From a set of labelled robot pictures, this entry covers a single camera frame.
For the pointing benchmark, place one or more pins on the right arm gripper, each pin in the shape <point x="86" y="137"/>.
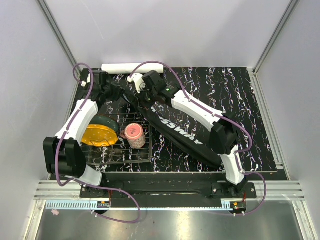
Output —
<point x="142" y="91"/>

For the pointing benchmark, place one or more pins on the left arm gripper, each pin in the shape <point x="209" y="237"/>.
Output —
<point x="117" y="93"/>

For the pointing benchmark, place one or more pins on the white shuttlecock tube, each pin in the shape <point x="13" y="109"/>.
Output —
<point x="127" y="68"/>

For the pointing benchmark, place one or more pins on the black racket bag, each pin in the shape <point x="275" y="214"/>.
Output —
<point x="178" y="136"/>

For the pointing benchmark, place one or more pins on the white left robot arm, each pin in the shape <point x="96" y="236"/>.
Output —
<point x="63" y="154"/>

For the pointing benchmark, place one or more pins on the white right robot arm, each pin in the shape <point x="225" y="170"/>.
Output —
<point x="223" y="139"/>

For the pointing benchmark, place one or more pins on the green round object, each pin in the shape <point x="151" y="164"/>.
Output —
<point x="108" y="122"/>

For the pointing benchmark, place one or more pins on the yellow cloth item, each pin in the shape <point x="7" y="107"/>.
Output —
<point x="97" y="135"/>

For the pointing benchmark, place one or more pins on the pink patterned mug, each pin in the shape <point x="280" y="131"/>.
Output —
<point x="135" y="135"/>

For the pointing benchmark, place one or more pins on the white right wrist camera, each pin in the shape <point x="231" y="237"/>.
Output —
<point x="137" y="80"/>

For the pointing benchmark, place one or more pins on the wire rack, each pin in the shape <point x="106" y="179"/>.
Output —
<point x="121" y="152"/>

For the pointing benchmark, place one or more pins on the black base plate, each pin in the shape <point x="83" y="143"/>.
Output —
<point x="216" y="190"/>

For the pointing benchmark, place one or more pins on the aluminium frame rail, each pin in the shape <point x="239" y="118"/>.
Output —
<point x="50" y="190"/>

